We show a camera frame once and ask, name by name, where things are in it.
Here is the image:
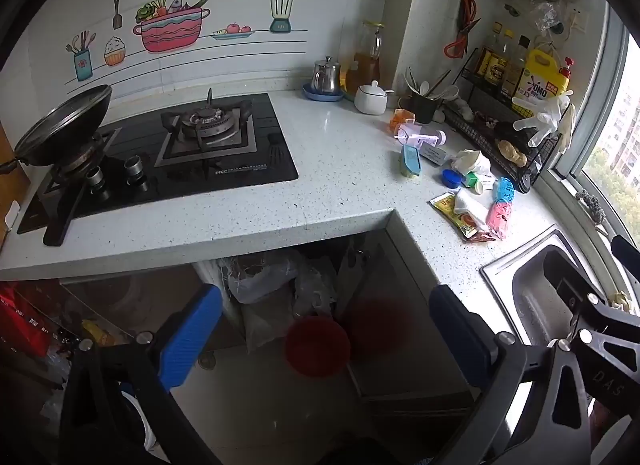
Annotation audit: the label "yellow sauce packet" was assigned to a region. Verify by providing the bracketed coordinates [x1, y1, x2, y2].
[430, 193, 496, 243]

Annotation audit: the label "dark bottle yellow label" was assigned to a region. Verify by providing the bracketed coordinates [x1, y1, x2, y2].
[475, 21, 507, 88]

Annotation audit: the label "orange plastic packaging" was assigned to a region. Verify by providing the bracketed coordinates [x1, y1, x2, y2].
[390, 109, 417, 134]

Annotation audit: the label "clear hanging plastic bag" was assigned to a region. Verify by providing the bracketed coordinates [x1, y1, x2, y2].
[530, 0, 571, 38]

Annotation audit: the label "small white plastic bag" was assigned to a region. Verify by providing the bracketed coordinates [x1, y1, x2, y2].
[453, 191, 490, 226]

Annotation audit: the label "black wire rack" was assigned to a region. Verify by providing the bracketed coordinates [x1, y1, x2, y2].
[442, 47, 576, 194]

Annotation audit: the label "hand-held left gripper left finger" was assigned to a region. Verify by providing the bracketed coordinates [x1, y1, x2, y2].
[59, 284, 223, 465]

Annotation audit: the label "red bags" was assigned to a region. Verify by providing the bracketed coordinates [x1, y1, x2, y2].
[0, 282, 66, 361]

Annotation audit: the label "white ceramic lidded pot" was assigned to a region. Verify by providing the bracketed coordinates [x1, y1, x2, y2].
[354, 81, 396, 116]

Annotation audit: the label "green white medicine box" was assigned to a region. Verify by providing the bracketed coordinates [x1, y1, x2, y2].
[461, 172, 496, 194]

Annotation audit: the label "blue saucer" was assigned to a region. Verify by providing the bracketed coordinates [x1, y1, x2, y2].
[302, 84, 346, 102]

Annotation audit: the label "brown ginger root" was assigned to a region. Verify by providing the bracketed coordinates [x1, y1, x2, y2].
[497, 140, 528, 168]

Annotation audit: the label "steel teapot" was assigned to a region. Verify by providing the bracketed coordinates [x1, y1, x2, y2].
[311, 56, 343, 94]

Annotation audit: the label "wooden chopsticks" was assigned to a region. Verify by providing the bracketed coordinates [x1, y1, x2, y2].
[429, 70, 452, 96]

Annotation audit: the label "glass cabinet door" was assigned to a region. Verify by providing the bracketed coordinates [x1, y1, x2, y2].
[345, 230, 476, 416]

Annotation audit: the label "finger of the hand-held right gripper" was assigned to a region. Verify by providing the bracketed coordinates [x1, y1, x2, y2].
[611, 233, 640, 272]
[542, 256, 640, 427]

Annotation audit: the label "pink wrapper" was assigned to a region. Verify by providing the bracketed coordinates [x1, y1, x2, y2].
[486, 201, 513, 241]

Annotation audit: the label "dark scouring pad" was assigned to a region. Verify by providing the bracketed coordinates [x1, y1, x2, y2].
[575, 190, 607, 223]

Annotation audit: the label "wall socket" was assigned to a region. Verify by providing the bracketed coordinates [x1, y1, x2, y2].
[570, 7, 591, 36]

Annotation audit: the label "cartoon kitchen wall sticker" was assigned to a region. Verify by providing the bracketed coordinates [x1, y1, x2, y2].
[65, 0, 308, 83]

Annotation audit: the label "steel sink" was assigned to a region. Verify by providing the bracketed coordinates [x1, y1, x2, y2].
[480, 225, 640, 346]

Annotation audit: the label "clear pink bottle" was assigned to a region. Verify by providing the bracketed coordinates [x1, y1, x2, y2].
[395, 126, 447, 146]

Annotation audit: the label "yellow detergent bottle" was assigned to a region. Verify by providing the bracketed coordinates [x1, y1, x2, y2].
[517, 47, 571, 106]

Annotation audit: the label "white woven sack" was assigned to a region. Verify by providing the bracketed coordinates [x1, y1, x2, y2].
[195, 252, 301, 306]

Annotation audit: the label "blue yellow packet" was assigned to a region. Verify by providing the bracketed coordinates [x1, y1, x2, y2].
[399, 144, 422, 180]

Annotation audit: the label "beige sack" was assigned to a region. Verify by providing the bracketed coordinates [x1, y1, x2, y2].
[242, 295, 296, 353]

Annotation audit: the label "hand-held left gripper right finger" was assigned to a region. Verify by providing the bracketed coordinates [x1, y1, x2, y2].
[428, 285, 593, 465]

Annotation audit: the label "window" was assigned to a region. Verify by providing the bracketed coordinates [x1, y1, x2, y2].
[570, 25, 640, 206]

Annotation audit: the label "black wok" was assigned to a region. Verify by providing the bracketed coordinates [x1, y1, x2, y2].
[0, 85, 113, 176]

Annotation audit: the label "red bin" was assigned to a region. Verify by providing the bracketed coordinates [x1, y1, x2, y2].
[285, 316, 352, 378]

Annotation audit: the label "black utensil cup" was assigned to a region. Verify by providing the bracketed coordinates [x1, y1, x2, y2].
[410, 92, 443, 124]

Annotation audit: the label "white garlic bulb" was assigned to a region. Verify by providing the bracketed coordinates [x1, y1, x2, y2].
[447, 97, 473, 120]

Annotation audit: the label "dark mesh bag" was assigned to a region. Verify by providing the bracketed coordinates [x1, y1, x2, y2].
[495, 121, 541, 148]

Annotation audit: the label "black glass gas stove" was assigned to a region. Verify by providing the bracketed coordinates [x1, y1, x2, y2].
[16, 92, 299, 247]

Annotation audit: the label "red handled scissors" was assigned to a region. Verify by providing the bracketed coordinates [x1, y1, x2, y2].
[444, 19, 482, 60]

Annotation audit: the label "white rubber glove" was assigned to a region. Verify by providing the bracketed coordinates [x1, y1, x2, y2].
[511, 90, 576, 153]

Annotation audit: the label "crumpled white plastic bags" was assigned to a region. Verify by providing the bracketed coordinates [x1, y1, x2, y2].
[295, 270, 338, 316]

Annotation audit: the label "glass oil jar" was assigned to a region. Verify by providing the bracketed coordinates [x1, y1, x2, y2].
[345, 20, 387, 96]

